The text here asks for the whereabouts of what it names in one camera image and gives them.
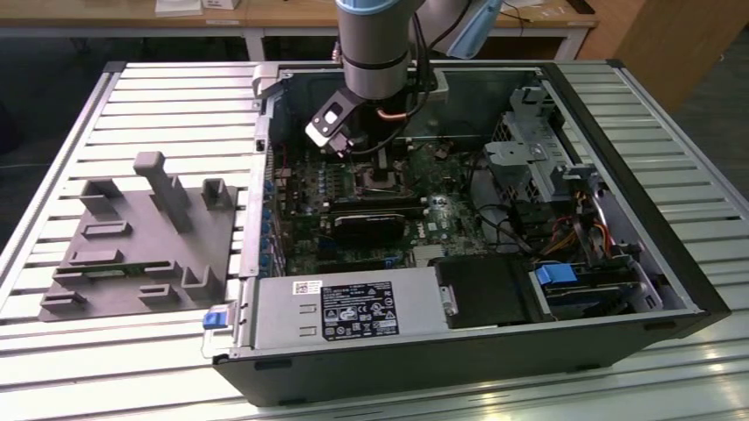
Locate CPU socket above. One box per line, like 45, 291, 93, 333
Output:
349, 161, 413, 196

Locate black graphics card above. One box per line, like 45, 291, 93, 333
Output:
333, 212, 407, 249

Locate green motherboard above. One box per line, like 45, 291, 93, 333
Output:
272, 133, 493, 274

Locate metal drive cage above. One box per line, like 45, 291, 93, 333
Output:
483, 85, 604, 205

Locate small silver heatsink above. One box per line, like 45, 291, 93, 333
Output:
413, 245, 451, 265

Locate black drive box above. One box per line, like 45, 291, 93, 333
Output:
431, 253, 552, 330

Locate grey power supply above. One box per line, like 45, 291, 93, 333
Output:
232, 267, 459, 352

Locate blue disk carrier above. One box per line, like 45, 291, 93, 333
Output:
536, 261, 581, 289

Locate white box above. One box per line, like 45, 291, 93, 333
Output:
155, 0, 201, 18

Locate grey parts rack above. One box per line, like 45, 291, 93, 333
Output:
35, 151, 242, 324

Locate green RAM stick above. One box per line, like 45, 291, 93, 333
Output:
81, 261, 176, 278

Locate blue case latch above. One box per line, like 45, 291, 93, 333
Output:
202, 306, 233, 330

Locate wooden desk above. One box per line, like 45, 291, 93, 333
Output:
0, 0, 600, 61

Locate black PC case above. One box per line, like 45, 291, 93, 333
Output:
212, 59, 734, 407

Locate wooden cabinet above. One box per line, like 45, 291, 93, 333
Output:
613, 0, 749, 113

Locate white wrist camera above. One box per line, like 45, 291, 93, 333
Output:
305, 87, 362, 148

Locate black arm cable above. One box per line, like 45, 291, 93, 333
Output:
404, 0, 477, 122

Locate black wire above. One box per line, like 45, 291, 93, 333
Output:
475, 202, 537, 256

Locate coloured wire bundle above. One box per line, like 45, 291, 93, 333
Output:
541, 214, 616, 267

